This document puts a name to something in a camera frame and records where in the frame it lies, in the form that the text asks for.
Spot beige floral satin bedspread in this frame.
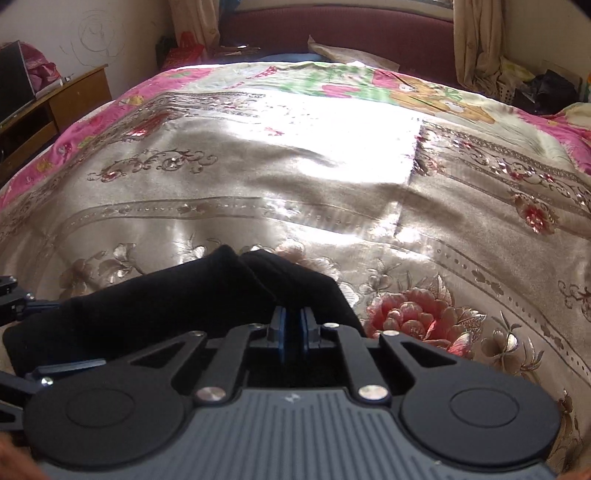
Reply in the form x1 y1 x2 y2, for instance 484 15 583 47
0 88 591 476

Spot wooden desk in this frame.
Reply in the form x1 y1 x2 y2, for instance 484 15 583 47
0 64 114 186

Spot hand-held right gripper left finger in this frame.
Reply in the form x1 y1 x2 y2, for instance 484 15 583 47
122 306 288 403

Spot black monitor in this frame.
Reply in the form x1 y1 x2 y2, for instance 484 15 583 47
0 40 36 126

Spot black bag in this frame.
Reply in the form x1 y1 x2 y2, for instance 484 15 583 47
513 68 583 117

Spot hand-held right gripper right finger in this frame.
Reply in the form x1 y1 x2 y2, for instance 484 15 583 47
298 306 468 403

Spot white plastic basket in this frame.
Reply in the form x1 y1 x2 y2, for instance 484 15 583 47
495 75 526 110

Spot pink cartoon print bedsheet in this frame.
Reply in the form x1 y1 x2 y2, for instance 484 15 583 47
0 61 591 208

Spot maroon upholstered headboard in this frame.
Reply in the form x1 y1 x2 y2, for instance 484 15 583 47
218 4 459 86

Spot yellow-green cloth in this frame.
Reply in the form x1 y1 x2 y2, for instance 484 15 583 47
501 55 537 88

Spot beige floral curtain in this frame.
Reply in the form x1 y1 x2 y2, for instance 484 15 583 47
453 0 511 100
167 0 221 48

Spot red gift bag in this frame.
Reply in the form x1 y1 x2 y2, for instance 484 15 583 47
163 31 207 71

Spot pink crumpled cloth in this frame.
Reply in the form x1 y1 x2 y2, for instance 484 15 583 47
17 41 62 85

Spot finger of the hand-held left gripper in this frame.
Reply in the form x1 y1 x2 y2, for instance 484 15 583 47
0 275 64 325
0 359 108 424

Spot black pants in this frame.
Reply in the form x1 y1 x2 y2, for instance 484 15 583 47
2 244 370 389

